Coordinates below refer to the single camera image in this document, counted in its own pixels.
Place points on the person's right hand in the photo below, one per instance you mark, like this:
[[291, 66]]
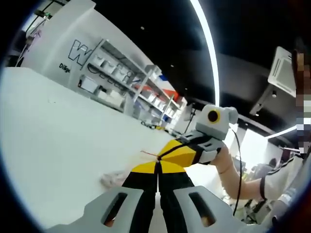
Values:
[[222, 160]]

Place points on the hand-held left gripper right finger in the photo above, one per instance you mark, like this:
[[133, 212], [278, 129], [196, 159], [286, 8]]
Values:
[[179, 208]]

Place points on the ceiling air conditioner unit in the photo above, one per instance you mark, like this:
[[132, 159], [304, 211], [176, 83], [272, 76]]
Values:
[[281, 70]]

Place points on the long ceiling light strip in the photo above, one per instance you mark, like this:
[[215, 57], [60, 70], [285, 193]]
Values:
[[215, 55]]

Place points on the large white storage box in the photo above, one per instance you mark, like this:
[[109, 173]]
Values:
[[88, 84]]

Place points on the row of white storage bins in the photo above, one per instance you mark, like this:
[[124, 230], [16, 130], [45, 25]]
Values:
[[107, 64]]

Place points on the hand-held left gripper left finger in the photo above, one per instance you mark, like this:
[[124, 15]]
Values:
[[136, 208]]

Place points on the white stacked boxes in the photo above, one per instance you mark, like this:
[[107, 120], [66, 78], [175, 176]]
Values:
[[111, 97]]

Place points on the grey metal shelving unit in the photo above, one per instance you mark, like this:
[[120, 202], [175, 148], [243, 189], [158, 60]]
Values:
[[141, 85]]

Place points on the short ceiling light strip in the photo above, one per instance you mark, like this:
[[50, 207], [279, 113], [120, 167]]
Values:
[[281, 132]]

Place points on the clear resealable bag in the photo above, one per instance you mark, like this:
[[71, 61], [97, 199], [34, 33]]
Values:
[[114, 178]]

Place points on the yellow black tool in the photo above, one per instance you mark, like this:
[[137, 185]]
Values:
[[151, 126]]

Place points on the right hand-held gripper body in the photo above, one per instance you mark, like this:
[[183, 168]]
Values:
[[213, 126]]

